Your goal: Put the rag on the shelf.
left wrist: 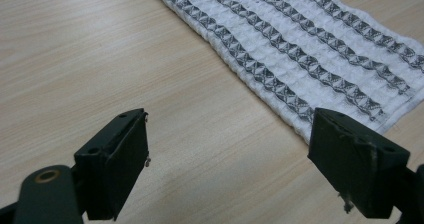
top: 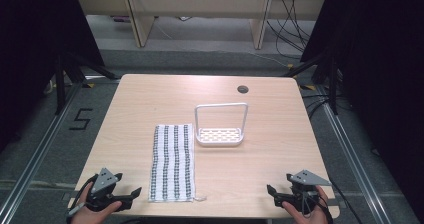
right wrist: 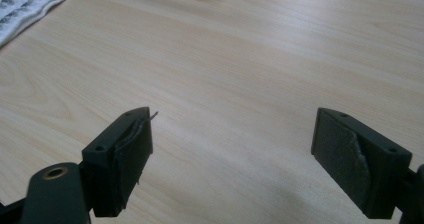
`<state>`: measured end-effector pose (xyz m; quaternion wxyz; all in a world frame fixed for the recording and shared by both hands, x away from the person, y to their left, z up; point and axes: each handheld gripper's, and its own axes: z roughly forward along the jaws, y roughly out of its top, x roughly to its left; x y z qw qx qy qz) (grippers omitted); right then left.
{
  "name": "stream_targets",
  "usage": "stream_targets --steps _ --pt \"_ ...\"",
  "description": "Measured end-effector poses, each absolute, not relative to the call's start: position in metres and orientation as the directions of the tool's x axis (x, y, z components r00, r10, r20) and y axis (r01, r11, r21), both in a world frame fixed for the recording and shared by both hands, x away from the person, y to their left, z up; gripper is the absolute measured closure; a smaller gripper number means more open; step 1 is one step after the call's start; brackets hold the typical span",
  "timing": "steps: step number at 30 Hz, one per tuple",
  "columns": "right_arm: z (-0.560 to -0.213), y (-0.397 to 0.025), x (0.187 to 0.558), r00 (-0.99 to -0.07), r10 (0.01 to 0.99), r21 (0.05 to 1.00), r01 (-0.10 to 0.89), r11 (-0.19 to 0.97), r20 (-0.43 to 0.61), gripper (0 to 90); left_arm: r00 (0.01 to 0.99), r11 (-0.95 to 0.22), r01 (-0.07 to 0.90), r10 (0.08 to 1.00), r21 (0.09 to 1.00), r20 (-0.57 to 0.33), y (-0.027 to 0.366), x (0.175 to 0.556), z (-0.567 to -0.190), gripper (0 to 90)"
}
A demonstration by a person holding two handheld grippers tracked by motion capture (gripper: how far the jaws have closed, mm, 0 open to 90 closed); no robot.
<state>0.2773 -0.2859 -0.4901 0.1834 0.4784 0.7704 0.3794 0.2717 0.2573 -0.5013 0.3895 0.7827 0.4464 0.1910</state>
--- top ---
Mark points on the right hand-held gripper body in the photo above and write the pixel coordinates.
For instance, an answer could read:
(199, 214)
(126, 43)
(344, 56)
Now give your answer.
(305, 179)

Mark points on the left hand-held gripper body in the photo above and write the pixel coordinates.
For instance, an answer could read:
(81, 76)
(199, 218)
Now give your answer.
(104, 181)

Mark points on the person's right hand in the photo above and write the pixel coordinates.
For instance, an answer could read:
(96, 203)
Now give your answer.
(308, 216)

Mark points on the person's left hand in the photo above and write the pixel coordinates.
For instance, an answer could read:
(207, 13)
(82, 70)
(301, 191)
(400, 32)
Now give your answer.
(87, 214)

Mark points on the black and white checkered towel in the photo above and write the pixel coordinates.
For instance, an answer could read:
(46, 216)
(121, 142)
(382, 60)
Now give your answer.
(173, 162)

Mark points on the black metal stand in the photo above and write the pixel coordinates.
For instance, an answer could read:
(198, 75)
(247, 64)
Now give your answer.
(60, 84)
(331, 84)

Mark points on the black curtain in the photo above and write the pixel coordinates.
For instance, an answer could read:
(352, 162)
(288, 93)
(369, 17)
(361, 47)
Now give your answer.
(30, 50)
(383, 67)

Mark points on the beige wooden desk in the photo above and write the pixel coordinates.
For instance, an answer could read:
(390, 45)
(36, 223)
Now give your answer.
(200, 4)

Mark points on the aluminium floor rail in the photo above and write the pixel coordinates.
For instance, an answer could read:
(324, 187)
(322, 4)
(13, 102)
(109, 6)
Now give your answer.
(36, 157)
(355, 164)

